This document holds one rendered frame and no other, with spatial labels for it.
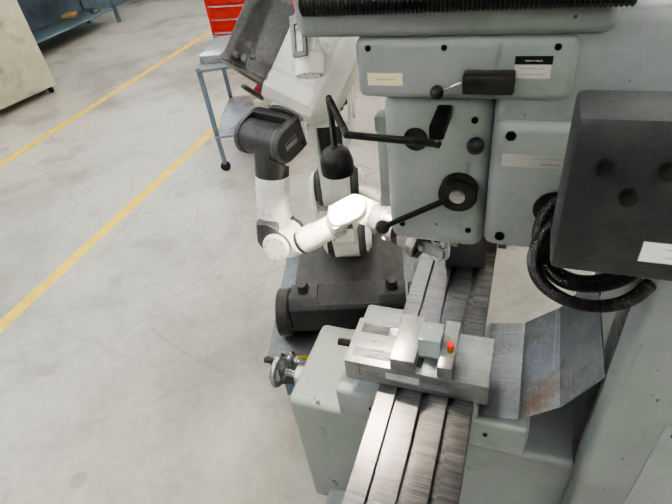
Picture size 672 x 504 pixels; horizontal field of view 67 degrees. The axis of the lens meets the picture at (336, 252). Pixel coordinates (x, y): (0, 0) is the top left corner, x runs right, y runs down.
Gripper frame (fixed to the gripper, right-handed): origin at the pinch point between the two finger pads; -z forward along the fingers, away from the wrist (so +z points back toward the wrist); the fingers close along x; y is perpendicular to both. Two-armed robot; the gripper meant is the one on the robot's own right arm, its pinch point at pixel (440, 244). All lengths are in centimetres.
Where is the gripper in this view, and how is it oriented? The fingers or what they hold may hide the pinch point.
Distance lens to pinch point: 118.3
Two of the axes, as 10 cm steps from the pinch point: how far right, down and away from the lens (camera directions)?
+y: 1.0, 7.7, 6.3
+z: -7.2, -3.8, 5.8
